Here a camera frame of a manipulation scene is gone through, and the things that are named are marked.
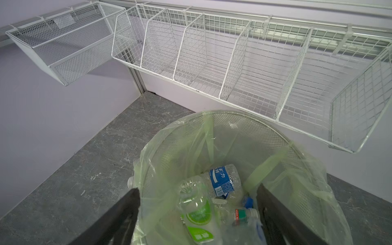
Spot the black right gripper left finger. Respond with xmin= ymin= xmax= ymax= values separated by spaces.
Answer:
xmin=70 ymin=188 xmax=140 ymax=245

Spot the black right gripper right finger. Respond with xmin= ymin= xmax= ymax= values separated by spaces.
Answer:
xmin=257 ymin=184 xmax=326 ymax=245

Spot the clear crushed bottle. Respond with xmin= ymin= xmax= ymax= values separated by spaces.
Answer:
xmin=214 ymin=200 xmax=266 ymax=245

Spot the clear bottle blue label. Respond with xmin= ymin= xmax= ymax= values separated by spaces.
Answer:
xmin=200 ymin=164 xmax=244 ymax=205

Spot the green label clear bottle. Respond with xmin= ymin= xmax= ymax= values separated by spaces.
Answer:
xmin=177 ymin=176 xmax=223 ymax=245

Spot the green lined mesh waste bin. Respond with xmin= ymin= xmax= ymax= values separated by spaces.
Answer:
xmin=132 ymin=110 xmax=353 ymax=245

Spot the small white mesh basket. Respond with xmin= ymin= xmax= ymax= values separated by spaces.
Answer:
xmin=6 ymin=2 xmax=125 ymax=86

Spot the long white wire shelf basket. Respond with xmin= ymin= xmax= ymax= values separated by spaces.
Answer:
xmin=112 ymin=4 xmax=392 ymax=153

